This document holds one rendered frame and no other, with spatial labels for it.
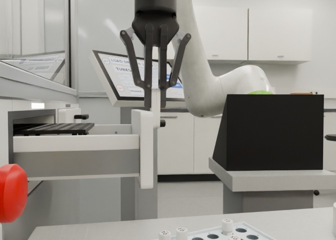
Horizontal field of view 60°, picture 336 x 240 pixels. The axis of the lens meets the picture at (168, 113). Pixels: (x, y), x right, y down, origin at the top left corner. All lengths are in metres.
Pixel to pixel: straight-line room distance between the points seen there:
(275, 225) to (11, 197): 0.37
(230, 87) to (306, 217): 0.56
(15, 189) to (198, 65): 0.82
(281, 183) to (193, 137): 2.80
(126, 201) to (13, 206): 1.36
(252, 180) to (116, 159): 0.44
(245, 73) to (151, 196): 0.87
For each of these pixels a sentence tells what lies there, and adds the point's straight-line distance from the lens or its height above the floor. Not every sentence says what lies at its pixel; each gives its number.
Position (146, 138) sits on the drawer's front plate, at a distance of 0.41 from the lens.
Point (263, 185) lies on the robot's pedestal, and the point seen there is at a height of 0.73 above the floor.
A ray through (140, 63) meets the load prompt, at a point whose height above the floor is 1.16.
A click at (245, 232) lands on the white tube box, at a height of 0.79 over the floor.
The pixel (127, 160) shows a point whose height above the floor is 0.86.
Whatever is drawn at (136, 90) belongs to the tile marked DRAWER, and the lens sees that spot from 1.36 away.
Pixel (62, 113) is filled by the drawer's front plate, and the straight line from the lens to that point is 0.73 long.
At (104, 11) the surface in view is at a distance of 2.35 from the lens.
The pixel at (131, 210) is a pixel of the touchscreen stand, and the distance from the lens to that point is 1.56.
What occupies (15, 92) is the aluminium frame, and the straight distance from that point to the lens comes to 0.45.
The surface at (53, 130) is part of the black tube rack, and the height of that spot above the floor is 0.90.
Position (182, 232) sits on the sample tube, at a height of 0.81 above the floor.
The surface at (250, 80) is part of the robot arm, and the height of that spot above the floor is 1.02.
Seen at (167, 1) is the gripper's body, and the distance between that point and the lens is 0.52.
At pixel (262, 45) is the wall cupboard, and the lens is 4.23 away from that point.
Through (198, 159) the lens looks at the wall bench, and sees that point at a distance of 3.61.
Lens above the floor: 0.94
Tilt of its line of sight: 2 degrees down
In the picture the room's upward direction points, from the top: straight up
